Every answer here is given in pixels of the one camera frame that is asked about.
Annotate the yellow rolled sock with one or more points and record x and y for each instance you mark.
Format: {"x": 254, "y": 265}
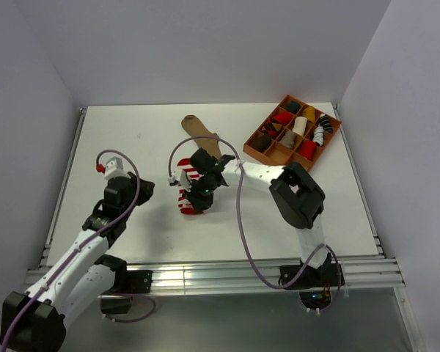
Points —
{"x": 309, "y": 113}

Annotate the aluminium front rail frame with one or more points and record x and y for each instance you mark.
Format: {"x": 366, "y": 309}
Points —
{"x": 237, "y": 277}

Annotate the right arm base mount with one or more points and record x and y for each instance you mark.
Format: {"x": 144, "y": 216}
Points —
{"x": 315, "y": 285}

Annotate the red rolled sock upper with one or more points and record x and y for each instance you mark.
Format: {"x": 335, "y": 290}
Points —
{"x": 283, "y": 118}

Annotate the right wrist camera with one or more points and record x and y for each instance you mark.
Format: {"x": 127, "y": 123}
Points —
{"x": 179, "y": 179}

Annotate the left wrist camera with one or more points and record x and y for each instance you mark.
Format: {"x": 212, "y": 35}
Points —
{"x": 114, "y": 168}

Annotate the black white striped sock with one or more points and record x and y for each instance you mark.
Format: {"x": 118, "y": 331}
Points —
{"x": 325, "y": 123}

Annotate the cream rolled sock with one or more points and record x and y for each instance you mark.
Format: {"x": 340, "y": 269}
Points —
{"x": 300, "y": 125}

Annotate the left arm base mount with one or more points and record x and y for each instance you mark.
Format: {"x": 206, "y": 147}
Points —
{"x": 132, "y": 290}

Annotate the argyle patterned rolled sock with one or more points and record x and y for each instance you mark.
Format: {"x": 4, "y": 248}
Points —
{"x": 272, "y": 129}

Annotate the white grey striped sock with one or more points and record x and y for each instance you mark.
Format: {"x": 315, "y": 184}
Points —
{"x": 318, "y": 136}

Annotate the dark teal rolled sock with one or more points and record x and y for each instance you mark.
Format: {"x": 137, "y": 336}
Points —
{"x": 293, "y": 107}

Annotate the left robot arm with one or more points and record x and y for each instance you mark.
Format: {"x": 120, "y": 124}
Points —
{"x": 38, "y": 319}

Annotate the red rolled sock lower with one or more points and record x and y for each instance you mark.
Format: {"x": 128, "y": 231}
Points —
{"x": 308, "y": 149}

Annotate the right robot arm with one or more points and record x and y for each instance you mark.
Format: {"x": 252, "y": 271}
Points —
{"x": 299, "y": 200}

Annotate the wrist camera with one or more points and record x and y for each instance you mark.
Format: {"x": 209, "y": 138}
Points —
{"x": 179, "y": 179}
{"x": 114, "y": 168}

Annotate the red rolled sock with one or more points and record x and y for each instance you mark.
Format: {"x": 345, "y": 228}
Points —
{"x": 283, "y": 118}
{"x": 308, "y": 149}

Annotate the left aluminium side rail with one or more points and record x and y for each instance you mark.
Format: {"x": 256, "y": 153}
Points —
{"x": 48, "y": 241}

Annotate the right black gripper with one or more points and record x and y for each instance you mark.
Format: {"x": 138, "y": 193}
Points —
{"x": 199, "y": 204}

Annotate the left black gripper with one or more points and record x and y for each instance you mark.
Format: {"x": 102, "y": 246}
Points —
{"x": 146, "y": 189}

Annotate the grey brown rolled sock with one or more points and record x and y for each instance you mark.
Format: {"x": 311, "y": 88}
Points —
{"x": 288, "y": 139}

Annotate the right aluminium side rail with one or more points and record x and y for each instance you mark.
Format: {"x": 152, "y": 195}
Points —
{"x": 361, "y": 191}

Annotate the aluminium side rail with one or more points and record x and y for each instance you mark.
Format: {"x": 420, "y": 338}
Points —
{"x": 48, "y": 241}
{"x": 361, "y": 191}

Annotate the dark brown rolled sock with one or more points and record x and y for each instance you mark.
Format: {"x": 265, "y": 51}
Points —
{"x": 261, "y": 142}

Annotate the red white striped sock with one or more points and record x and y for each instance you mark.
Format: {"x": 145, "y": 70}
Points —
{"x": 184, "y": 205}

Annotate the orange divided sock tray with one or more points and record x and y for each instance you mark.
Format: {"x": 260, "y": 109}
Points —
{"x": 277, "y": 154}

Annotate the tan brown sock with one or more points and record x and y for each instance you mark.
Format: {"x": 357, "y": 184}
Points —
{"x": 204, "y": 139}

